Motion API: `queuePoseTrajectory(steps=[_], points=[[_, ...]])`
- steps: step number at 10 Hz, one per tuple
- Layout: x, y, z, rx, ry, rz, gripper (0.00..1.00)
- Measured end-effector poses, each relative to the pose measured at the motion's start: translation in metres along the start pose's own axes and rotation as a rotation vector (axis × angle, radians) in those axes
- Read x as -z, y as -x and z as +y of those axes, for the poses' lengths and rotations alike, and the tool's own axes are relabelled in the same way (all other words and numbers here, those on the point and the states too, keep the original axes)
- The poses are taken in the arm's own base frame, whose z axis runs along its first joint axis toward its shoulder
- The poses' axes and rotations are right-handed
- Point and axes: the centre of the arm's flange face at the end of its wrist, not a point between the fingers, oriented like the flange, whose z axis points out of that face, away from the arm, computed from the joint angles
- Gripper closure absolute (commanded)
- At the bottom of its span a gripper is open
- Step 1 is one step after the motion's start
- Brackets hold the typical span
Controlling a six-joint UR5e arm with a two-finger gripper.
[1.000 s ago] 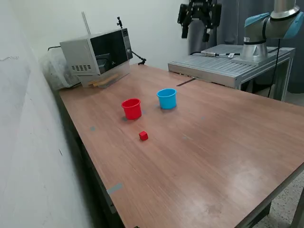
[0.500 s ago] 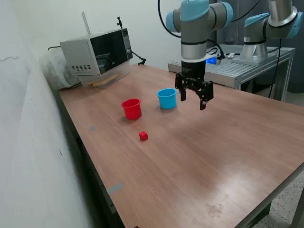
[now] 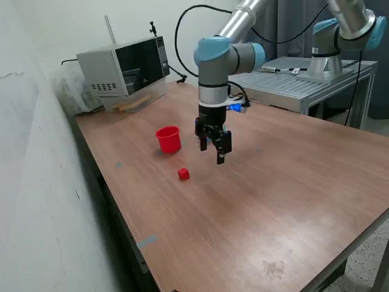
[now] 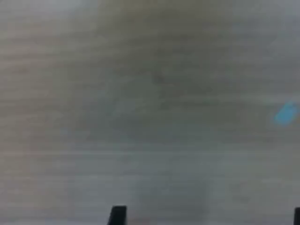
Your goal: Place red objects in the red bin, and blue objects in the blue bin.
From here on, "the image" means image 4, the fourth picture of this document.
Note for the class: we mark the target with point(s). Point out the grey-blue tape piece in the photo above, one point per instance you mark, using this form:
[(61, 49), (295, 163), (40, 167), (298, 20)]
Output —
[(284, 114)]

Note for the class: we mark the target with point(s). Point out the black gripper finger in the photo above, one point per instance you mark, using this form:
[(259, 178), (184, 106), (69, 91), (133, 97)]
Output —
[(297, 218), (117, 216)]

